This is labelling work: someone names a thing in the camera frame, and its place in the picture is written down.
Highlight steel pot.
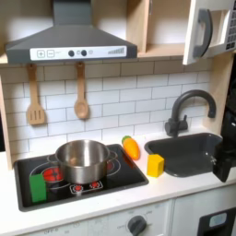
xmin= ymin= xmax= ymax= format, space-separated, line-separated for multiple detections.
xmin=47 ymin=139 xmax=120 ymax=185

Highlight white toy microwave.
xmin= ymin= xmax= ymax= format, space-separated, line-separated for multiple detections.
xmin=183 ymin=0 xmax=236 ymax=65

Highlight orange toy carrot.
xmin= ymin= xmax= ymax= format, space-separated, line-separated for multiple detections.
xmin=121 ymin=135 xmax=142 ymax=161

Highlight wooden open shelf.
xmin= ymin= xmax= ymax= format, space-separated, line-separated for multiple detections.
xmin=125 ymin=0 xmax=192 ymax=58

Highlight wooden spoon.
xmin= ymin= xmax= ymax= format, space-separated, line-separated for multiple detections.
xmin=73 ymin=61 xmax=90 ymax=121

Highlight grey oven knob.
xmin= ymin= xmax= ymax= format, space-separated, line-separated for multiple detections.
xmin=126 ymin=215 xmax=148 ymax=236

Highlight green block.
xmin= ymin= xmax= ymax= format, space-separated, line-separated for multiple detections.
xmin=29 ymin=173 xmax=48 ymax=204

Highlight yellow block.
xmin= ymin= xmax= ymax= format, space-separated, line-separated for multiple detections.
xmin=146 ymin=153 xmax=166 ymax=179

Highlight black oven door window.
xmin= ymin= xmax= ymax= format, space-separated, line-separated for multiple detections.
xmin=196 ymin=206 xmax=236 ymax=236

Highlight white oven control panel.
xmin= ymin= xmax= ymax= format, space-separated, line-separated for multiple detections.
xmin=18 ymin=199 xmax=173 ymax=236

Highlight dark grey sink basin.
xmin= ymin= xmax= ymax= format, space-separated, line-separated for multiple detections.
xmin=144 ymin=132 xmax=224 ymax=179

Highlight black toy stove top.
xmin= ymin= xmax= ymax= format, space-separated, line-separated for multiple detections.
xmin=13 ymin=143 xmax=150 ymax=213

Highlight grey range hood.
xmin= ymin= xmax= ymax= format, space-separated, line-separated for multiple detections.
xmin=5 ymin=0 xmax=138 ymax=65

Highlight dark grey tap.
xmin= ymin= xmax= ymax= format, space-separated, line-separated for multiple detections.
xmin=164 ymin=88 xmax=218 ymax=138

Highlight wooden slotted spatula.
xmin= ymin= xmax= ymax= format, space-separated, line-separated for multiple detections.
xmin=25 ymin=63 xmax=47 ymax=126

